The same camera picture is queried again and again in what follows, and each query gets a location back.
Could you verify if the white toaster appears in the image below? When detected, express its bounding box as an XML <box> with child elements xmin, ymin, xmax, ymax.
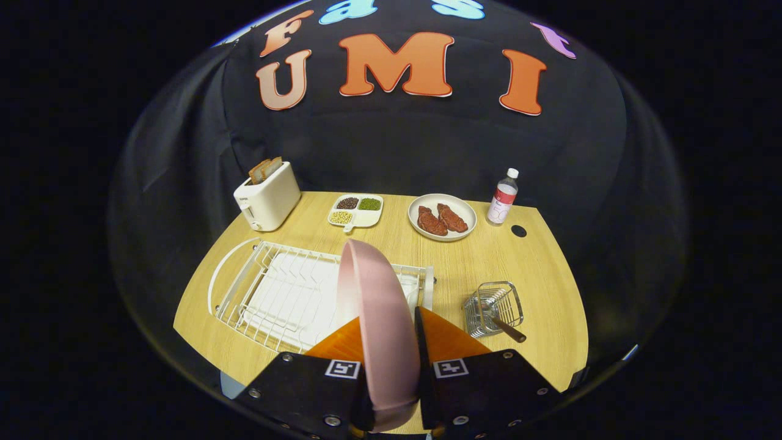
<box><xmin>233</xmin><ymin>161</ymin><xmax>302</xmax><ymax>232</ymax></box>

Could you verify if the white plate with meat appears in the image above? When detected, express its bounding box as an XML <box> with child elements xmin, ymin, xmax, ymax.
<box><xmin>407</xmin><ymin>193</ymin><xmax>478</xmax><ymax>243</ymax></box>

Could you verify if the spoon with brown wooden handle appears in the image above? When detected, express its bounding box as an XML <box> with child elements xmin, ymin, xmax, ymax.
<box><xmin>480</xmin><ymin>304</ymin><xmax>527</xmax><ymax>343</ymax></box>

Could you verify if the white wire dish rack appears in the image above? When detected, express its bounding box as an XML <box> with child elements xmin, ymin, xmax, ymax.
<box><xmin>215</xmin><ymin>240</ymin><xmax>436</xmax><ymax>355</ymax></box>

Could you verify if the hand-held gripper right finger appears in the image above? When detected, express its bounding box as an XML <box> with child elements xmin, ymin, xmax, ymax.
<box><xmin>414</xmin><ymin>306</ymin><xmax>563</xmax><ymax>440</ymax></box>

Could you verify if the white divided dish with beans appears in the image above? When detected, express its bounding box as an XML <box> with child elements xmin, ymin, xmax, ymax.
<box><xmin>327</xmin><ymin>194</ymin><xmax>384</xmax><ymax>233</ymax></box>

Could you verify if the black backdrop cloth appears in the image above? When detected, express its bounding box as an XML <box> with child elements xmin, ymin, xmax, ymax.
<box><xmin>110</xmin><ymin>0</ymin><xmax>688</xmax><ymax>392</ymax></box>

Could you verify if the red meat piece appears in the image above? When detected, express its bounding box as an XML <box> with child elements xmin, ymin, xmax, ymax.
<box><xmin>417</xmin><ymin>206</ymin><xmax>449</xmax><ymax>237</ymax></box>
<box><xmin>437</xmin><ymin>203</ymin><xmax>469</xmax><ymax>233</ymax></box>

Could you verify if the small metal wire basket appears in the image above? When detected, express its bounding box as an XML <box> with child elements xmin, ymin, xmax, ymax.
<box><xmin>463</xmin><ymin>280</ymin><xmax>525</xmax><ymax>339</ymax></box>

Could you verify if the clear bottle with red label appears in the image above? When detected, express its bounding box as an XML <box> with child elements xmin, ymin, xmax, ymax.
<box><xmin>486</xmin><ymin>168</ymin><xmax>520</xmax><ymax>227</ymax></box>

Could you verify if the pink plate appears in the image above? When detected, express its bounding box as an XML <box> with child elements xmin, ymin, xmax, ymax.
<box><xmin>337</xmin><ymin>239</ymin><xmax>422</xmax><ymax>433</ymax></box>

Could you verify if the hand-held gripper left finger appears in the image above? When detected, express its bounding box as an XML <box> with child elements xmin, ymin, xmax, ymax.
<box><xmin>235</xmin><ymin>316</ymin><xmax>375</xmax><ymax>440</ymax></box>

